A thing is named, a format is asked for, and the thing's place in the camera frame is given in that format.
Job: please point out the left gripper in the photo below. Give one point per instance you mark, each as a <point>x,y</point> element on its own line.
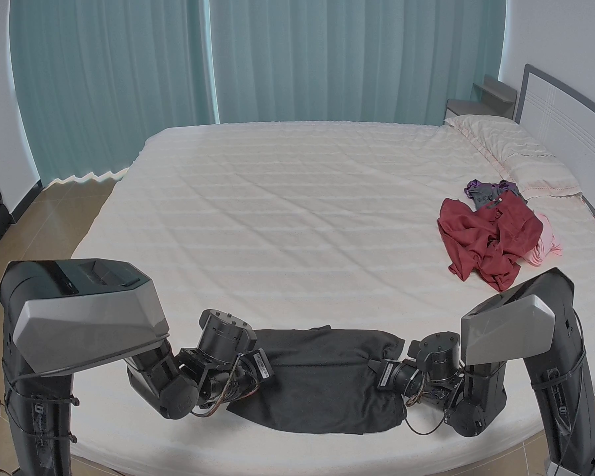
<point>253,370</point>

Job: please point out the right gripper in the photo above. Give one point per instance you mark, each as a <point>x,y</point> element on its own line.
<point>399,376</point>

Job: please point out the black T-shirt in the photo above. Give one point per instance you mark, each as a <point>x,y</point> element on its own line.
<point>327,384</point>

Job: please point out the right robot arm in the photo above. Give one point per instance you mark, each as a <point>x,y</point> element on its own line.
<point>515,325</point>

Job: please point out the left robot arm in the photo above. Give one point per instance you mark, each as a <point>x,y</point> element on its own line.
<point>79,315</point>

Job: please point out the bed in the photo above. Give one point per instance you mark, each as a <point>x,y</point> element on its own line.
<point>287,206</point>

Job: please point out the dark red garment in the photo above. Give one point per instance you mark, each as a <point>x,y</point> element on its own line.
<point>486,241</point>

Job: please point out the pink garment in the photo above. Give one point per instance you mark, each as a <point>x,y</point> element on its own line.
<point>548,243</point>

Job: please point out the grey purple garment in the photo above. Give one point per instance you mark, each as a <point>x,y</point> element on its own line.
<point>486,194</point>

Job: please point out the cream pillow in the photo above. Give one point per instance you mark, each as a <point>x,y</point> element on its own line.
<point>520,156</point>

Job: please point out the grey bedside table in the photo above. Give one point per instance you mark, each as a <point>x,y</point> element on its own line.
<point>471,107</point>

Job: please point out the blue-green curtain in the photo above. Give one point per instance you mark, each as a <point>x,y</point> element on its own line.
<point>357,42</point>
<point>109,67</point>

